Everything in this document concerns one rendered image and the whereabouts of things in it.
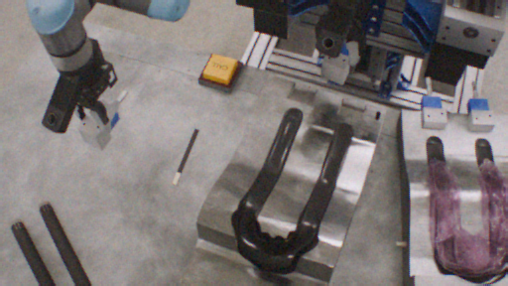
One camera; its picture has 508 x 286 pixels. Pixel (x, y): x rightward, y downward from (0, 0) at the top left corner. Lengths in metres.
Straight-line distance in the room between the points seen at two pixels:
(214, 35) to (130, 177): 1.32
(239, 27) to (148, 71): 1.15
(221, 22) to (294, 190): 1.51
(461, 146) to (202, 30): 1.51
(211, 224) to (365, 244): 0.32
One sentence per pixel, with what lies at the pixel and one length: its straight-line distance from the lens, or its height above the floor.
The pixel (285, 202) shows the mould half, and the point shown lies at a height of 0.92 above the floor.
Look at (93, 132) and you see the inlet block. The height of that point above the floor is 0.96.
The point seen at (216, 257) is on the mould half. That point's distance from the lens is 1.15.
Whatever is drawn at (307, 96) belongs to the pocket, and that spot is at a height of 0.86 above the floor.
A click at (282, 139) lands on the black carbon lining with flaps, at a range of 1.23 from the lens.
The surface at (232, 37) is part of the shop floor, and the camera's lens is 2.53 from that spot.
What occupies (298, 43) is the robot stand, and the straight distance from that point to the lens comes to 2.23.
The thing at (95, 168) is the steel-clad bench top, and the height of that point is 0.80.
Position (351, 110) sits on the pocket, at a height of 0.86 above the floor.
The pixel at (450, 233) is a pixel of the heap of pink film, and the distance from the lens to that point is 1.16.
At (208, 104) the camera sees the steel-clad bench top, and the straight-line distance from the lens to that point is 1.38.
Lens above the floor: 1.94
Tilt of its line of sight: 60 degrees down
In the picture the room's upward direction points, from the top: 6 degrees counter-clockwise
